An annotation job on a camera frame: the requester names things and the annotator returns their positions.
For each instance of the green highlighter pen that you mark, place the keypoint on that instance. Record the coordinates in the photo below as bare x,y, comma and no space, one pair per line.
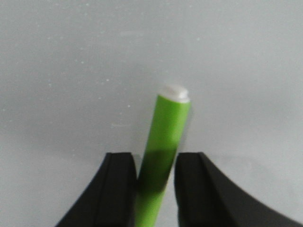
167,126

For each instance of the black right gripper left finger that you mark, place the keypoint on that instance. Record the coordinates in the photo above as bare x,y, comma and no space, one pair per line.
108,200

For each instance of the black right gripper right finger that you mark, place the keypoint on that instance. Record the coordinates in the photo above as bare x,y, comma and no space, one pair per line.
206,197

